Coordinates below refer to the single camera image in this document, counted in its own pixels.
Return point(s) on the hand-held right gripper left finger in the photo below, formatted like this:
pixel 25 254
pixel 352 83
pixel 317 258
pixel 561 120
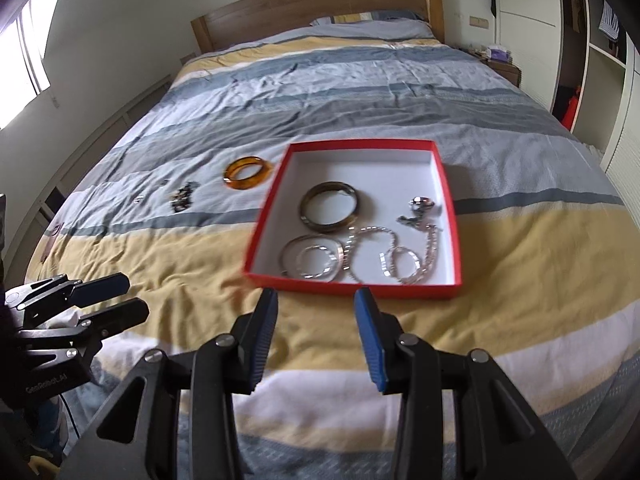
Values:
pixel 260 340

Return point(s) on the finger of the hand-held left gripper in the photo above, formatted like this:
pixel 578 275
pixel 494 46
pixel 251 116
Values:
pixel 122 315
pixel 107 285

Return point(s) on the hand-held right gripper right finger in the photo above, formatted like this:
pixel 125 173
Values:
pixel 370 340

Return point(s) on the thin gold bangle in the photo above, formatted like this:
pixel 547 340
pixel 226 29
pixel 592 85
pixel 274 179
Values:
pixel 284 259

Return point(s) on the shiny silver bangle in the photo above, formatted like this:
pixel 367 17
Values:
pixel 300 265

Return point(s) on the dark green bangle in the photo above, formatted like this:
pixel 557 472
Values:
pixel 306 212

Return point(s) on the silver charm pendant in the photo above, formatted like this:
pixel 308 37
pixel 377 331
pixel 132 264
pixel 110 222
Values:
pixel 420 205

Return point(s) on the red cardboard box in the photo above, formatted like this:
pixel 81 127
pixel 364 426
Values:
pixel 360 170

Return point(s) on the amber bangle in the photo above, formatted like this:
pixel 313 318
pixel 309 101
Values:
pixel 232 177

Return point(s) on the window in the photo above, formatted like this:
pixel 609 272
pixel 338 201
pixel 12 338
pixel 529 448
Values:
pixel 20 60

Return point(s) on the wooden nightstand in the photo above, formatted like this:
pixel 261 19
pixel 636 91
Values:
pixel 505 67

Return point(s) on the red bag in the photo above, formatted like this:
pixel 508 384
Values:
pixel 572 107

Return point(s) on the striped pillow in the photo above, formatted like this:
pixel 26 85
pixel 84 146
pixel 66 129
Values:
pixel 380 27

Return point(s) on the purple tissue box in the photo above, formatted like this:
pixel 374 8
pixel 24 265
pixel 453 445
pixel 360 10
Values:
pixel 498 52

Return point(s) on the wooden headboard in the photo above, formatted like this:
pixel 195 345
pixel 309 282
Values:
pixel 310 5

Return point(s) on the open white shelf unit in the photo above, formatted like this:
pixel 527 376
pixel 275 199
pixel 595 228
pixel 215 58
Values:
pixel 615 100

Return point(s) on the white wardrobe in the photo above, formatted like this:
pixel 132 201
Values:
pixel 525 20

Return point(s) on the hanging clothes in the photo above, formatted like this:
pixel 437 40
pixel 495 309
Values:
pixel 610 20

